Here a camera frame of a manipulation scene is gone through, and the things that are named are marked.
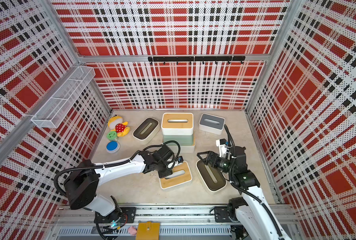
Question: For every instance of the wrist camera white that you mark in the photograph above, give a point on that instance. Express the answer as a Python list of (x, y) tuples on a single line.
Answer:
[(222, 145), (177, 161)]

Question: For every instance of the black wall hook rail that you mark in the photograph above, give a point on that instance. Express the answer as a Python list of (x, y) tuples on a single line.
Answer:
[(198, 59)]

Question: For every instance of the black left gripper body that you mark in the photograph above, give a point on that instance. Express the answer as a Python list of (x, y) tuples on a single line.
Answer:
[(162, 169)]

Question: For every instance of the mint green tissue box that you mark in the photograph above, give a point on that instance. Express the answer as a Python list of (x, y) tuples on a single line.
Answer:
[(183, 140)]

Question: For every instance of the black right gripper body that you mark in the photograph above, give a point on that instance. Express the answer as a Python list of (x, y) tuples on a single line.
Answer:
[(224, 165)]

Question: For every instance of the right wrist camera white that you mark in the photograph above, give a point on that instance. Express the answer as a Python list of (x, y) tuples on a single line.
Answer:
[(222, 145)]

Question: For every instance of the yellow plush toy red dots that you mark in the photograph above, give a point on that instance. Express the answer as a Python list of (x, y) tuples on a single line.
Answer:
[(119, 126)]

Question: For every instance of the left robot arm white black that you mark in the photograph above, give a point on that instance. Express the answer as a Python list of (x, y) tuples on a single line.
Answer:
[(79, 185)]

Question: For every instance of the cream tissue box dark lid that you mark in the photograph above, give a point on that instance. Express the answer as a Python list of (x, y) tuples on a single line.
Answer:
[(146, 131)]

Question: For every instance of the white tissue box grey lid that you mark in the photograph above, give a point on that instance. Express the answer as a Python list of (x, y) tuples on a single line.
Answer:
[(211, 124)]

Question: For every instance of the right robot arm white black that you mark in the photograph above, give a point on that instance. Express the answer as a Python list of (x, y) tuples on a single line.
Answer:
[(251, 209)]

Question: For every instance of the green lid air freshener jar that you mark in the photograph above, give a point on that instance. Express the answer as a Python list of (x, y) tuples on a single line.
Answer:
[(112, 136)]

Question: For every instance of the cream box dark lid front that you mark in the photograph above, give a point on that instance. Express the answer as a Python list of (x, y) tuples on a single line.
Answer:
[(211, 178)]

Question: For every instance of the white wire mesh wall basket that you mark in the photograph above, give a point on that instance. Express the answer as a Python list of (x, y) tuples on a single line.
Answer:
[(55, 109)]

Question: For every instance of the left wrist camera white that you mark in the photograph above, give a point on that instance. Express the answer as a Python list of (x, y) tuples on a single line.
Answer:
[(177, 161)]

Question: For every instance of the pink small object on rail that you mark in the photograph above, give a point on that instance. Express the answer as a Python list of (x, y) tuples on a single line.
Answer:
[(132, 231)]

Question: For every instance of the blue lid white jar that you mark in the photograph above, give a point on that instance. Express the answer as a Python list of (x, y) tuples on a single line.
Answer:
[(113, 147)]

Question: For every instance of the large white box bamboo lid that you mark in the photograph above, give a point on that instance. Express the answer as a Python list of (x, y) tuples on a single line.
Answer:
[(184, 149)]

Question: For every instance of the yellow block on rail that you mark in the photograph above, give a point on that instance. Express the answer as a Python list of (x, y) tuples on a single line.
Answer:
[(148, 231)]

